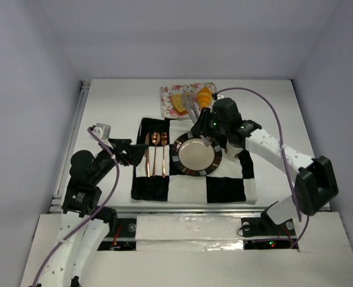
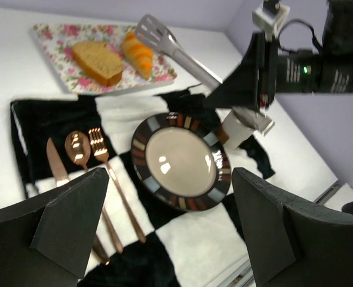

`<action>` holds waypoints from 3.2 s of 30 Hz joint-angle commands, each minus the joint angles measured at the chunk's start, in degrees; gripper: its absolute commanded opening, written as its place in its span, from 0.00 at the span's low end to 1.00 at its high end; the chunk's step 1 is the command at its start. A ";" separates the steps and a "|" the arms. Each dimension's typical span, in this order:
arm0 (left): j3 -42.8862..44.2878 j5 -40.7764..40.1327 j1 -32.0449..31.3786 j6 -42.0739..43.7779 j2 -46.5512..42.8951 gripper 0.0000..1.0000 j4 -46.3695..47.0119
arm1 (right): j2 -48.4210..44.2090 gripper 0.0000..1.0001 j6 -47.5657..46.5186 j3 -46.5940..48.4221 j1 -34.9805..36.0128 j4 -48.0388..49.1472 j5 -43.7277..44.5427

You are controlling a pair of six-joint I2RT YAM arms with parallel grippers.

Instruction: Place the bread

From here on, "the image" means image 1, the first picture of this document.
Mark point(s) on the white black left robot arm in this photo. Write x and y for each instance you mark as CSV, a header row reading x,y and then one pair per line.
x,y
85,222

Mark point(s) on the copper table knife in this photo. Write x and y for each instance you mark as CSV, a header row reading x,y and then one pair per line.
x,y
147,167

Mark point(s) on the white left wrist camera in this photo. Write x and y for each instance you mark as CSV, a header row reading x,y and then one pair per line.
x,y
102,131

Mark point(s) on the orange croissant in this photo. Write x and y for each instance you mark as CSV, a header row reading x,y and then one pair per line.
x,y
204,97

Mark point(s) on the copper fork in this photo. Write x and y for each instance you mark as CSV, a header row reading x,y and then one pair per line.
x,y
163,143

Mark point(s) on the aluminium frame rail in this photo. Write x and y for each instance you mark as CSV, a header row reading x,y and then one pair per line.
x,y
56,198

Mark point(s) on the copper spoon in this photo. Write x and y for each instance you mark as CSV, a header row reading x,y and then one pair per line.
x,y
156,137

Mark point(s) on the steel cup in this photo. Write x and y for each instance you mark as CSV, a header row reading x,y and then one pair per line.
x,y
233,150

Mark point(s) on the white foam front panel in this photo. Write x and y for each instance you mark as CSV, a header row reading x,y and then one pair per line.
x,y
188,233

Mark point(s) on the dark rimmed ceramic plate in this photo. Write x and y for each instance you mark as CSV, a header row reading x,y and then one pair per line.
x,y
190,156

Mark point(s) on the floral rectangular tray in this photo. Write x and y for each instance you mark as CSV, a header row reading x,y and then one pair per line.
x,y
190,89

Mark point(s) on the bread slice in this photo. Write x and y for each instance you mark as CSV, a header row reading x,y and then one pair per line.
x,y
176,100

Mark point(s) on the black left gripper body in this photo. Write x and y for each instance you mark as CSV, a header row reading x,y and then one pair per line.
x,y
121,151

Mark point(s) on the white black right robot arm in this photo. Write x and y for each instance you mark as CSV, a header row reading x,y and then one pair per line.
x,y
312,180

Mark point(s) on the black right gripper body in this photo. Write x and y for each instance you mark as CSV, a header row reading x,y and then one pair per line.
x,y
203,125

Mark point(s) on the black white checkered cloth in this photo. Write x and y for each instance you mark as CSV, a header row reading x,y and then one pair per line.
x,y
232,182

